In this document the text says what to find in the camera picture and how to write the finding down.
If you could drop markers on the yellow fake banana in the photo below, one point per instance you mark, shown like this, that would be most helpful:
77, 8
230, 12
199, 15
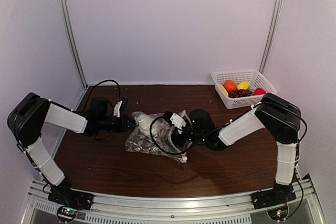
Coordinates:
224, 90

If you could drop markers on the white plastic basket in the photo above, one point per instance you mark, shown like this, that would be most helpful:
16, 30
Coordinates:
254, 77

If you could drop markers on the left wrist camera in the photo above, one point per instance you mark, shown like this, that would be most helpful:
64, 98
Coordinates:
119, 107

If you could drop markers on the orange fake fruit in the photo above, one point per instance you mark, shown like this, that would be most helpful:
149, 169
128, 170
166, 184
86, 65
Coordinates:
230, 86

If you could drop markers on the white fake garlic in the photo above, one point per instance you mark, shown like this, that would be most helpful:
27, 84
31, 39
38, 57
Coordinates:
144, 122

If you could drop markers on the right aluminium wall post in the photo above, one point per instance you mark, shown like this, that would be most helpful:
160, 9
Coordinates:
271, 34

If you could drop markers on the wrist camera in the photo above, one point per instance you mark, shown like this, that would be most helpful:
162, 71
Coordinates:
175, 120
119, 107

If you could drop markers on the aluminium front rail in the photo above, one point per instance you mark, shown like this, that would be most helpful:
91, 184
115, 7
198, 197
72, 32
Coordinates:
231, 208

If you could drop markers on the left aluminium wall post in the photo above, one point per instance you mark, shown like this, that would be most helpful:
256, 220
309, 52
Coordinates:
72, 42

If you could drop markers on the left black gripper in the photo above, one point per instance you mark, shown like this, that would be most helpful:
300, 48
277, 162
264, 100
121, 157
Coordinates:
123, 124

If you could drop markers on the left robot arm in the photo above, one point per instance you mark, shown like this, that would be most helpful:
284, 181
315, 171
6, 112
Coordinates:
33, 112

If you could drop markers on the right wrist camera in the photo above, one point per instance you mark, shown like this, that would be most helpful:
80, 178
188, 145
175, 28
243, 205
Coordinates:
175, 120

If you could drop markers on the aluminium wall post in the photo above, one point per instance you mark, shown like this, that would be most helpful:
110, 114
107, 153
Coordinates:
271, 34
72, 42

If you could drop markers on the purple fake grapes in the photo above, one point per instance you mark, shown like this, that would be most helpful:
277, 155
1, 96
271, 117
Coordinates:
240, 93

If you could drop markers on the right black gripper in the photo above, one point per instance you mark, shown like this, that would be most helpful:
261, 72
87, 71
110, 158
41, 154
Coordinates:
176, 137

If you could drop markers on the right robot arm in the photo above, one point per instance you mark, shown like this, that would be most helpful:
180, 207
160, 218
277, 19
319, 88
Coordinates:
279, 117

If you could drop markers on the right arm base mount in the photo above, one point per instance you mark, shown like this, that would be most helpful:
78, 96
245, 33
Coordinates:
272, 197

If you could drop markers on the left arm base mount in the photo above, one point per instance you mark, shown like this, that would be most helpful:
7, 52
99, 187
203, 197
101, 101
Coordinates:
71, 198

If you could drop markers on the clear zip top bag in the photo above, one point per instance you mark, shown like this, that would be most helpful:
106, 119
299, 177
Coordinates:
159, 144

